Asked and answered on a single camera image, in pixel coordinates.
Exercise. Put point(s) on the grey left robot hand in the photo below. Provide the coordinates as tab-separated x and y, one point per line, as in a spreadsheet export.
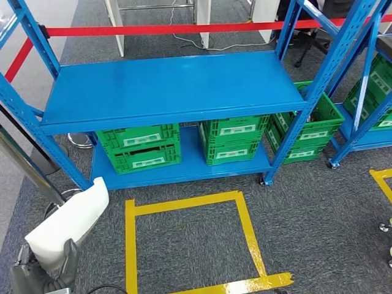
33	280

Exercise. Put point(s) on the white plastic cover part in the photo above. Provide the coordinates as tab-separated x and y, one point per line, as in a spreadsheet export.
70	219

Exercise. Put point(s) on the blue metal shelf rack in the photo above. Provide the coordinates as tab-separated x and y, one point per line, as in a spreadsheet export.
171	89
364	138

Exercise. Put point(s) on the green plastic crate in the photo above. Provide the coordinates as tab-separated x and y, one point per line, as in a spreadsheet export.
379	77
137	158
233	142
328	117

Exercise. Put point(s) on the red barrier belt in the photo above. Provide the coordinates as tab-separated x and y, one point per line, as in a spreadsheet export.
18	61
152	29

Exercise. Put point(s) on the black belt cassette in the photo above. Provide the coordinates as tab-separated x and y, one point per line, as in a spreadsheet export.
44	31

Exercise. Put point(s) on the black office chair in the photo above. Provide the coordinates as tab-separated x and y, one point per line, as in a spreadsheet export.
312	39

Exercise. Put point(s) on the chrome stool base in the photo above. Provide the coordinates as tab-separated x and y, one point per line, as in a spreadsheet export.
384	227

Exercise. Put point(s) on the white desk frame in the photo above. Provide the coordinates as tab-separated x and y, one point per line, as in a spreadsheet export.
263	20
116	28

